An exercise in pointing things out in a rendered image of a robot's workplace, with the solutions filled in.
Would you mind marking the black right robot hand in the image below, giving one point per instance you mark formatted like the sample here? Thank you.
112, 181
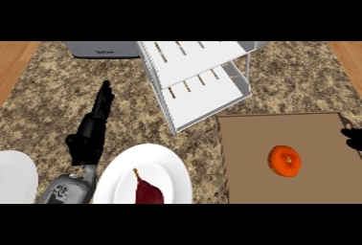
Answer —
353, 139

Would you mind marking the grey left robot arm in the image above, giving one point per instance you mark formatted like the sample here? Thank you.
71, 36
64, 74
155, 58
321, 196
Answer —
67, 190

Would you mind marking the brown tray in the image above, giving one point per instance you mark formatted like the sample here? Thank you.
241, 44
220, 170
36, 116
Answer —
291, 159

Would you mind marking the orange squash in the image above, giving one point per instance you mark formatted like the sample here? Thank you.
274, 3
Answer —
284, 160

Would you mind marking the white tiered basket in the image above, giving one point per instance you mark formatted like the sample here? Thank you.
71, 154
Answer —
198, 81

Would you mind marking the dark red pear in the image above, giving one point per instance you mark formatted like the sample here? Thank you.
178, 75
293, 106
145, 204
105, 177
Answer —
148, 191

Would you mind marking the large white plate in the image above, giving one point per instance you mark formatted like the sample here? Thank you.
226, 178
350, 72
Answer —
141, 175

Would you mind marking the grey appliance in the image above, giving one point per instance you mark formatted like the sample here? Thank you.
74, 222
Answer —
105, 50

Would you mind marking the white bowl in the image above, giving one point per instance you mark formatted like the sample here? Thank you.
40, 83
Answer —
16, 178

